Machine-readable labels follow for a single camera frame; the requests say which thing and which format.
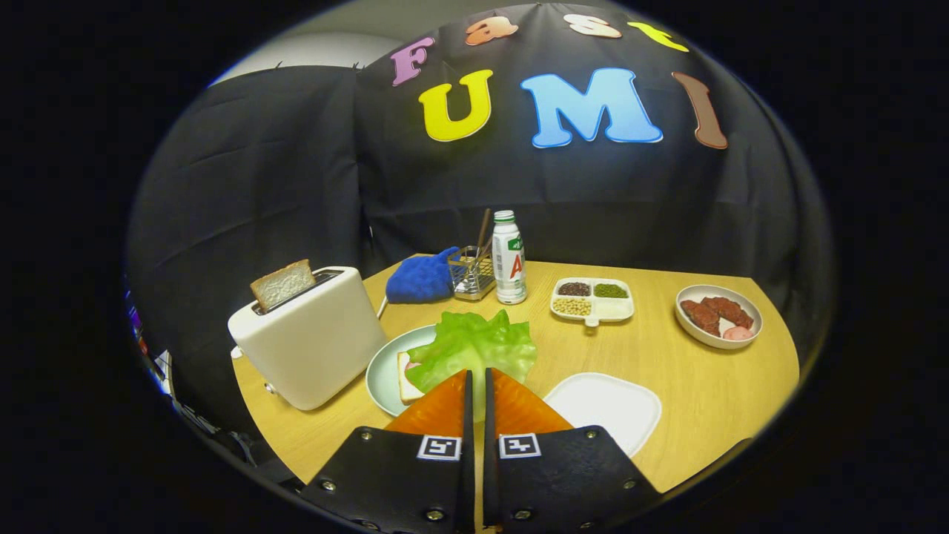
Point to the pile of yellow beans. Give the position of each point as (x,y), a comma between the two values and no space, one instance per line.
(572,307)

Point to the white drink bottle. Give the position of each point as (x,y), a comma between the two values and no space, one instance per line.
(508,274)

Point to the green lettuce leaf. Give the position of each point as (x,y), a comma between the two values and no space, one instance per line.
(474,345)

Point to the clear utensil holder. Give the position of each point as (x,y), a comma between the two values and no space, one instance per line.
(471,278)

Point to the blue oven mitt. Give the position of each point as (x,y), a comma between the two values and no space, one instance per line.
(419,282)

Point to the toasted bread slice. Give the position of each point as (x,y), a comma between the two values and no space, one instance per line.
(282,285)

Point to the wooden chopstick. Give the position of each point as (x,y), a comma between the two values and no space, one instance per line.
(485,230)

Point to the white toaster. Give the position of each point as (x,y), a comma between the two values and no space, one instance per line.
(311,341)

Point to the white square plate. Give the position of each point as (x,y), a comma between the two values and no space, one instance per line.
(600,404)

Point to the white divided dish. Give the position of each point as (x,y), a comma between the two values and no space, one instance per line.
(612,310)

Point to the pile of green beans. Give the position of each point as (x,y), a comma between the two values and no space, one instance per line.
(611,291)

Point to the pink ham slice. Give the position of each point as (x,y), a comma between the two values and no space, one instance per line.
(738,334)

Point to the pile of dark beans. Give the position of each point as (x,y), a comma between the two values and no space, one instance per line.
(574,289)

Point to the light green plate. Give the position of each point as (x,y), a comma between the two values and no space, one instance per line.
(382,378)

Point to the white round bowl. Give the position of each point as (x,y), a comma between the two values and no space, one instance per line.
(715,343)

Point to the red meat slice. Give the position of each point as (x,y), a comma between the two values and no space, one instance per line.
(700,317)
(730,310)

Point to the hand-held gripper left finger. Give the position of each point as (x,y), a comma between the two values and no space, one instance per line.
(393,482)

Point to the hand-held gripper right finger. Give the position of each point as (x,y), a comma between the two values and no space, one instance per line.
(563,482)

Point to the bread slice with ham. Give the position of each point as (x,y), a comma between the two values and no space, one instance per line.
(406,386)

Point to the black backdrop cloth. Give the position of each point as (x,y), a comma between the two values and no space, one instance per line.
(259,185)

